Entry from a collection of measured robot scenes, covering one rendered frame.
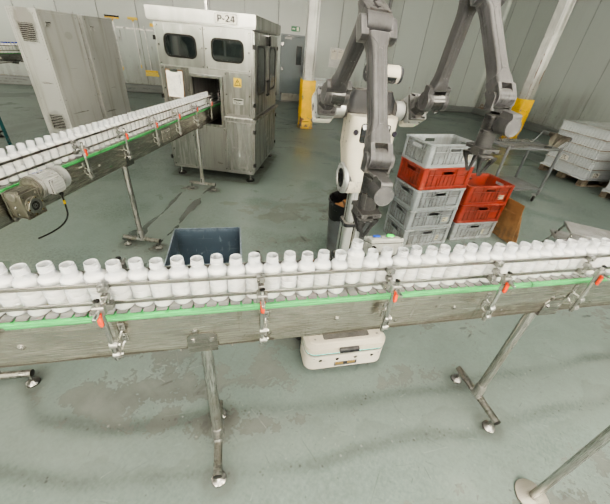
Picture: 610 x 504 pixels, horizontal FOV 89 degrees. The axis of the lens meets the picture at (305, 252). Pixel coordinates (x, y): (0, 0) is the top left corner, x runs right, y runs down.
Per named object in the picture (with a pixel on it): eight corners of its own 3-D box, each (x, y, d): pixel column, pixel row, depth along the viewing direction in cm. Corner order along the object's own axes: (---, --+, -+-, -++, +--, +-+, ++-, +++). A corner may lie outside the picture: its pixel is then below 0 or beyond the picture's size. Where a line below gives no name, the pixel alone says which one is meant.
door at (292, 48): (279, 101, 1161) (281, 33, 1046) (278, 100, 1169) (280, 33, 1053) (304, 102, 1182) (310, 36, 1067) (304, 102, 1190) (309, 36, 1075)
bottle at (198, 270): (193, 306, 100) (187, 265, 91) (191, 295, 104) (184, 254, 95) (212, 302, 102) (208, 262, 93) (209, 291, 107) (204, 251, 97)
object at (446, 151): (424, 168, 287) (432, 144, 275) (400, 155, 319) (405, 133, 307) (475, 167, 307) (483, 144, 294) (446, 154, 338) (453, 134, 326)
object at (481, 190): (463, 205, 336) (470, 186, 324) (440, 191, 369) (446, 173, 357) (507, 204, 352) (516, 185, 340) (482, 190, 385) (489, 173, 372)
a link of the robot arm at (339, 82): (393, -14, 88) (361, -20, 86) (399, 26, 86) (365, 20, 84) (342, 93, 131) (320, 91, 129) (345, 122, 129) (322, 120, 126)
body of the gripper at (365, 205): (361, 220, 94) (365, 198, 89) (350, 205, 102) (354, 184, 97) (380, 219, 95) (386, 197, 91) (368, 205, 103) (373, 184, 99)
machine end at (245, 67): (210, 146, 593) (199, 17, 484) (276, 154, 587) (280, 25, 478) (170, 174, 460) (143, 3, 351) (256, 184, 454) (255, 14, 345)
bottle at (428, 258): (427, 289, 117) (441, 254, 108) (411, 285, 119) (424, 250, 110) (427, 280, 122) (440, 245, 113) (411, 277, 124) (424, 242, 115)
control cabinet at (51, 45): (84, 132, 602) (47, 8, 497) (108, 135, 599) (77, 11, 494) (50, 142, 533) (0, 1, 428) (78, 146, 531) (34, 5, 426)
